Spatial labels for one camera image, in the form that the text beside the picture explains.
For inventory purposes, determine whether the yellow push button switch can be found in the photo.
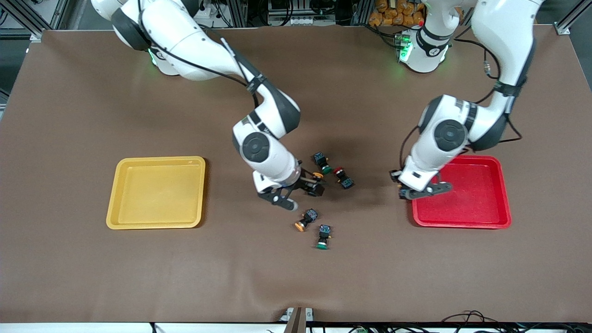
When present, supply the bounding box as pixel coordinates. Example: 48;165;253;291
295;209;319;232
308;172;325;197

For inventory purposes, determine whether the red push button switch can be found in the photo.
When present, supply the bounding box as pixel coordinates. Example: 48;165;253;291
333;166;355;190

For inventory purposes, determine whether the red plastic tray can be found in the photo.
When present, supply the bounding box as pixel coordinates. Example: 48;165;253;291
411;155;512;230

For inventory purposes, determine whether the yellow plastic tray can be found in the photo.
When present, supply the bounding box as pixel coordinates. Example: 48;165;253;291
106;156;206;230

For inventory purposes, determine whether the bag of orange items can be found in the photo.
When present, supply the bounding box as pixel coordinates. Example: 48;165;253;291
369;0;426;27

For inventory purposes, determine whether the white power strip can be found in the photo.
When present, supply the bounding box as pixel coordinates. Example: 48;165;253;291
197;0;219;22

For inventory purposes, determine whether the green push button switch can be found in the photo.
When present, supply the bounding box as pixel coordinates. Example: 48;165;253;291
313;151;333;175
315;224;333;251

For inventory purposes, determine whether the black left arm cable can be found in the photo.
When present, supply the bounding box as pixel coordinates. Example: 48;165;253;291
399;37;523;173

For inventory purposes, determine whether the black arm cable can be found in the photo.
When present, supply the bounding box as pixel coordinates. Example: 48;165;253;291
134;0;260;108
399;37;523;173

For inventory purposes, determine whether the metal table edge bracket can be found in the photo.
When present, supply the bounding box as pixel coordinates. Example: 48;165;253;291
279;307;314;333

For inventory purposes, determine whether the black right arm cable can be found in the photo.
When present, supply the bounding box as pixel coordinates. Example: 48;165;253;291
134;0;260;108

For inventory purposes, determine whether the black cable bundle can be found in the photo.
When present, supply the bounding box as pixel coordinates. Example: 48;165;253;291
442;310;592;333

